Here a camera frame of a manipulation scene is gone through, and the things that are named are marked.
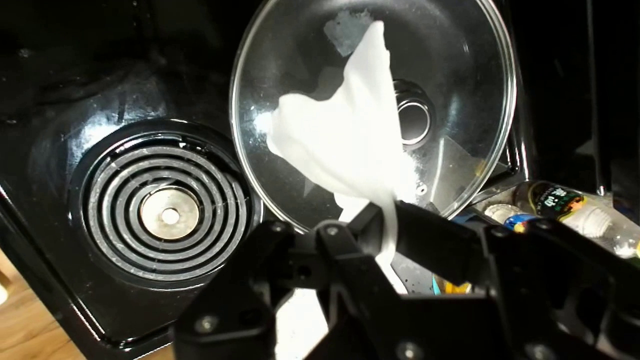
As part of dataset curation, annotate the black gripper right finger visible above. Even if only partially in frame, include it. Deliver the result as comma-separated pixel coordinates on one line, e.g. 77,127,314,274
393,198,640,360

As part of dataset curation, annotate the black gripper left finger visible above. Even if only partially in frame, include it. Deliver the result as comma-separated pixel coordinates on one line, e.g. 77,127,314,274
174,203,402,360

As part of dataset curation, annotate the white paper towel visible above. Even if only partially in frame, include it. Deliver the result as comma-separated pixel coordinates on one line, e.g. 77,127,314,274
266,18,428,360

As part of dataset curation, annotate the large glass pot lid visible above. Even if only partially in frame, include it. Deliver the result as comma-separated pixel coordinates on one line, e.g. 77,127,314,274
228,0,521,237

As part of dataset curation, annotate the small coil burner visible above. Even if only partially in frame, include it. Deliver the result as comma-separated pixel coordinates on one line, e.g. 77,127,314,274
69,119,263,294

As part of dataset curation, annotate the black electric stove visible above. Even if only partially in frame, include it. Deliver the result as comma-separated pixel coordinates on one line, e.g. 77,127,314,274
0,0,602,360

